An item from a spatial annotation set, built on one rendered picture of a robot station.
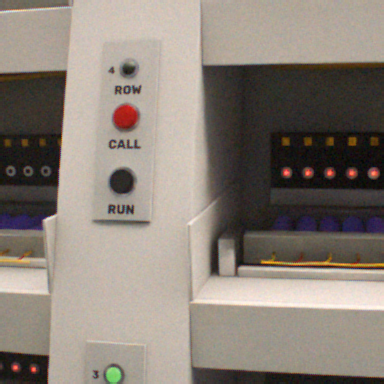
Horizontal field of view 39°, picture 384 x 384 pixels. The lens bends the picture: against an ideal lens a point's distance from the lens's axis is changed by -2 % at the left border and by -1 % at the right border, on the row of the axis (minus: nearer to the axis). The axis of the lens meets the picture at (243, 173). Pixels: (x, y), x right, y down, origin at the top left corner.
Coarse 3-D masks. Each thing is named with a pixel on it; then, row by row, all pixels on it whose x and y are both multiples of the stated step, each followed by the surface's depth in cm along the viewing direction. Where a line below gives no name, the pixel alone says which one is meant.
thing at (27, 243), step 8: (0, 232) 42; (8, 232) 42; (16, 232) 42; (24, 232) 42; (32, 232) 42; (40, 232) 42; (0, 240) 41; (8, 240) 41; (16, 240) 41; (24, 240) 41; (32, 240) 41; (40, 240) 41; (0, 248) 41; (8, 248) 41; (16, 248) 41; (24, 248) 41; (32, 248) 41; (40, 248) 41; (16, 256) 41; (24, 256) 40; (32, 256) 41; (40, 256) 41
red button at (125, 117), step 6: (120, 108) 35; (126, 108) 35; (132, 108) 35; (114, 114) 35; (120, 114) 35; (126, 114) 35; (132, 114) 35; (114, 120) 35; (120, 120) 35; (126, 120) 35; (132, 120) 35; (120, 126) 35; (126, 126) 35; (132, 126) 35
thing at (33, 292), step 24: (0, 192) 56; (24, 192) 55; (48, 192) 55; (48, 240) 35; (48, 264) 35; (0, 288) 36; (24, 288) 36; (48, 288) 35; (0, 312) 36; (24, 312) 36; (48, 312) 35; (0, 336) 36; (24, 336) 36; (48, 336) 36
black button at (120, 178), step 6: (114, 174) 35; (120, 174) 35; (126, 174) 35; (114, 180) 35; (120, 180) 35; (126, 180) 35; (132, 180) 35; (114, 186) 35; (120, 186) 35; (126, 186) 35; (132, 186) 35; (120, 192) 35; (126, 192) 35
